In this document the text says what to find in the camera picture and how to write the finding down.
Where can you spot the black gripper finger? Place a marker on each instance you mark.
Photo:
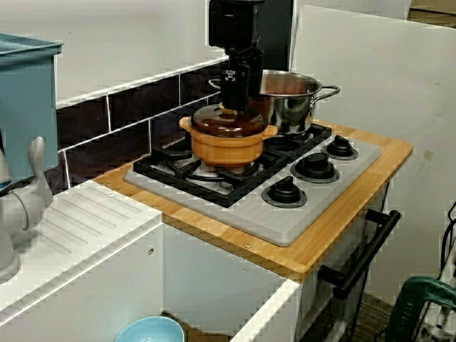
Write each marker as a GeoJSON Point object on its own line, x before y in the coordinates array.
{"type": "Point", "coordinates": [235, 89]}
{"type": "Point", "coordinates": [256, 75]}

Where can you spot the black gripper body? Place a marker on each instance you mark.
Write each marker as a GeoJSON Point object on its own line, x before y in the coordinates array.
{"type": "Point", "coordinates": [235, 25]}

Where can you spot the light blue bowl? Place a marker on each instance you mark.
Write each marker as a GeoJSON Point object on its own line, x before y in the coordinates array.
{"type": "Point", "coordinates": [149, 331]}

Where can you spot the brown lid with yellow knob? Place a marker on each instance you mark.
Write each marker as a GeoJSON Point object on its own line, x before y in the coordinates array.
{"type": "Point", "coordinates": [213, 123]}

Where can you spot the stainless steel pot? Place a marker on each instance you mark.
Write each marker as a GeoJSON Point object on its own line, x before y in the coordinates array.
{"type": "Point", "coordinates": [288, 110]}

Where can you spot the orange cooking pot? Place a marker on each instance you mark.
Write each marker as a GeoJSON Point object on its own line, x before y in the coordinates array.
{"type": "Point", "coordinates": [228, 149]}

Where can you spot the black burner grate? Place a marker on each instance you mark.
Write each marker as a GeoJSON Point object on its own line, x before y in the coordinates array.
{"type": "Point", "coordinates": [320, 133]}
{"type": "Point", "coordinates": [171, 154]}

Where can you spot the black stove knob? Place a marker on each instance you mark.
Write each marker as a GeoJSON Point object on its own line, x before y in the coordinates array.
{"type": "Point", "coordinates": [285, 192]}
{"type": "Point", "coordinates": [340, 147]}
{"type": "Point", "coordinates": [315, 167]}

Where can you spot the dark tile backsplash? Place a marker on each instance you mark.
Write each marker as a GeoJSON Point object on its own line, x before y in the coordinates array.
{"type": "Point", "coordinates": [124, 107]}

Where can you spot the white board panel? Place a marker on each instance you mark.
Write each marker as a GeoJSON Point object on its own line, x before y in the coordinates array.
{"type": "Point", "coordinates": [374, 89]}

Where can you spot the grey stove top plate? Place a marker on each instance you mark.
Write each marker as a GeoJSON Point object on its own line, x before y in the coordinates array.
{"type": "Point", "coordinates": [320, 194]}

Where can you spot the wooden kitchen countertop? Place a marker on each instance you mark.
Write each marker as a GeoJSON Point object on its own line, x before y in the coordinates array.
{"type": "Point", "coordinates": [356, 199]}

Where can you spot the teal blue cabinet box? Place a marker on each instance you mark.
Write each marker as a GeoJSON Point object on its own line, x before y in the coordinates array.
{"type": "Point", "coordinates": [28, 107]}

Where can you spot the white sink unit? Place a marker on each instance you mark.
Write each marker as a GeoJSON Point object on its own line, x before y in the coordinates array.
{"type": "Point", "coordinates": [107, 256]}

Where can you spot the grey toy faucet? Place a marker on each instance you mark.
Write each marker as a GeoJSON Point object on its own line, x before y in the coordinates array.
{"type": "Point", "coordinates": [35, 189]}

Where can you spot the white oven cabinet front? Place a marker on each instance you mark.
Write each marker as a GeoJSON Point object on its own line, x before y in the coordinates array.
{"type": "Point", "coordinates": [310, 310]}

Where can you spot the black upright post panel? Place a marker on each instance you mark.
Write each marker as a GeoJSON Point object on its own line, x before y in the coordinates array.
{"type": "Point", "coordinates": [279, 35]}

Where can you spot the silver metal frame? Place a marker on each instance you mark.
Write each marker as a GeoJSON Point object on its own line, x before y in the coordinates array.
{"type": "Point", "coordinates": [432, 331]}

